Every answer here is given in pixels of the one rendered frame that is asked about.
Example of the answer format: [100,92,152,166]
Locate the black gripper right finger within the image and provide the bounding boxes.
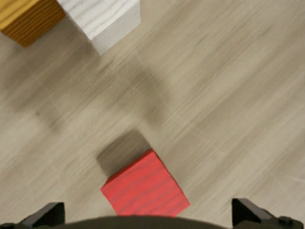
[232,198,304,229]

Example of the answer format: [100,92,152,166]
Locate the red square block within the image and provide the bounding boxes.
[100,149,190,216]

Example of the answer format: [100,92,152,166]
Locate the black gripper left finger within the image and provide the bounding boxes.
[0,202,65,229]

